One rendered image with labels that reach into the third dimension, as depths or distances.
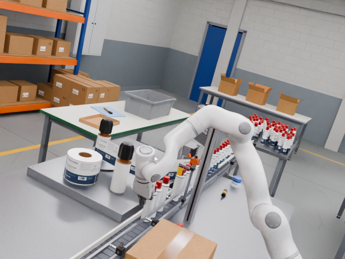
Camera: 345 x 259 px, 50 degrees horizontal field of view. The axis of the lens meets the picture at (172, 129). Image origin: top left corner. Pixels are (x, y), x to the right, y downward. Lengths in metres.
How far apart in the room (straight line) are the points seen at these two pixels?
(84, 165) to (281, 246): 1.12
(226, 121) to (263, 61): 8.10
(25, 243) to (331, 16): 8.60
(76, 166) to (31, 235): 0.50
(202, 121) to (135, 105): 2.52
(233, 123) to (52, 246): 0.95
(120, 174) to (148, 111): 2.02
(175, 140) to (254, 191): 0.41
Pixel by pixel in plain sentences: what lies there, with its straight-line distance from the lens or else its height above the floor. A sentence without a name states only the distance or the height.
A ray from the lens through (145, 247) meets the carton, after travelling 1.33.
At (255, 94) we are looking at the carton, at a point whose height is 0.96.
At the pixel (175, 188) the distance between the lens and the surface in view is 2.18.
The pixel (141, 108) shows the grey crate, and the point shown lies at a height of 0.90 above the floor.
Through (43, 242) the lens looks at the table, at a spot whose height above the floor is 0.83.
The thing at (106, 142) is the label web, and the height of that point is 1.04.
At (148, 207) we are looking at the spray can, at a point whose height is 0.97.
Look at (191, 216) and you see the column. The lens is 2.11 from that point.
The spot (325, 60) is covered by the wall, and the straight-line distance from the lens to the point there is 9.42.
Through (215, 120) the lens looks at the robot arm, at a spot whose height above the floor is 1.51.
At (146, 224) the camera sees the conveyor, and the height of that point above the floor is 0.88.
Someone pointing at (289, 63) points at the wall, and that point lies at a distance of 9.53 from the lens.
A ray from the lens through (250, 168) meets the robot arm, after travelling 1.62.
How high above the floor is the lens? 1.86
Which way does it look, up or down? 16 degrees down
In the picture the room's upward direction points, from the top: 15 degrees clockwise
